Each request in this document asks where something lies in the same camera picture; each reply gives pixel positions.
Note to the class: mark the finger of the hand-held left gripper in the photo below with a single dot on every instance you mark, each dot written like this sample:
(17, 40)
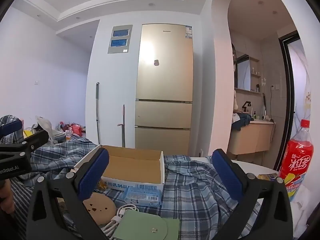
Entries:
(35, 140)
(10, 128)

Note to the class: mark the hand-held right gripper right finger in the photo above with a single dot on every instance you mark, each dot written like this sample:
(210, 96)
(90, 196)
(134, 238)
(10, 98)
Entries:
(228, 175)

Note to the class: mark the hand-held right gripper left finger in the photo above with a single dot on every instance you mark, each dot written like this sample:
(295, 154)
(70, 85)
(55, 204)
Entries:
(93, 175)

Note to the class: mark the cardboard box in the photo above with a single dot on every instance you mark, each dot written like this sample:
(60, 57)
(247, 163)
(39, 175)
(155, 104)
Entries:
(135, 162)

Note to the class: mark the blue tissue packet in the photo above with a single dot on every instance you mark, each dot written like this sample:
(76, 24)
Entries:
(142, 197)

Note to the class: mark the green snap pouch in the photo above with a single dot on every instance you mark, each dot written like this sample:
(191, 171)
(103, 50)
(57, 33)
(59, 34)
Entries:
(145, 226)

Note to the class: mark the person's left hand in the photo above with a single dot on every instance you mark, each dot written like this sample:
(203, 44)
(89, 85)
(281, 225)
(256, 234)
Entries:
(4, 192)

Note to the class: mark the yellow object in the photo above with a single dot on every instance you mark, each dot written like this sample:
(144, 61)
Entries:
(27, 133)

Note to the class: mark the white plastic bag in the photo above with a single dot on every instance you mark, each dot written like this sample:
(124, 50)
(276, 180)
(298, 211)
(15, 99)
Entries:
(46, 126)

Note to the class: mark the yellow snack packet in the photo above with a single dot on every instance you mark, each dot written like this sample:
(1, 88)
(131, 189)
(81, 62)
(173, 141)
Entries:
(266, 177)

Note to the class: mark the blue plaid shirt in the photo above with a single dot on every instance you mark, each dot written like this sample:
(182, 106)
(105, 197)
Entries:
(195, 192)

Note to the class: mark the red bags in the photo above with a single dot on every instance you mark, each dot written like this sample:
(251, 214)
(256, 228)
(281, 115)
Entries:
(75, 128)

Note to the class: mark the beige vanity cabinet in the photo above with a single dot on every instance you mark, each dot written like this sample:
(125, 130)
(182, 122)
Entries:
(252, 137)

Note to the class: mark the blue clothes pile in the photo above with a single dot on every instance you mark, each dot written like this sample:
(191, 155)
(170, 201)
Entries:
(241, 121)

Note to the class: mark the white hair dryer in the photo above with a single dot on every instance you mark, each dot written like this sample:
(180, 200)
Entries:
(267, 118)

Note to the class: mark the red soda bottle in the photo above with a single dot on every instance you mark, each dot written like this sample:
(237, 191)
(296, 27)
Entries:
(297, 160)

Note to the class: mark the black faucet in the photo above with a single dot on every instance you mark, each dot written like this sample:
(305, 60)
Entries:
(246, 106)

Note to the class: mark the bathroom mirror cabinet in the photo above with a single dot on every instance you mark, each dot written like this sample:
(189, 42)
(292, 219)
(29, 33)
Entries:
(243, 73)

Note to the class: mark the gold refrigerator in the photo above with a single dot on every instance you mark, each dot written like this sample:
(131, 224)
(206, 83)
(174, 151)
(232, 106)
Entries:
(163, 80)

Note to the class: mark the white wall socket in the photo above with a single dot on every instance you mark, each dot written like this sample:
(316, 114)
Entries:
(275, 87)

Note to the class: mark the black door frame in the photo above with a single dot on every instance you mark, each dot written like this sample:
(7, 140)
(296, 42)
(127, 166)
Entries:
(285, 92)

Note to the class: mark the grey wall panel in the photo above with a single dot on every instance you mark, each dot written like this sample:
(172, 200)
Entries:
(120, 40)

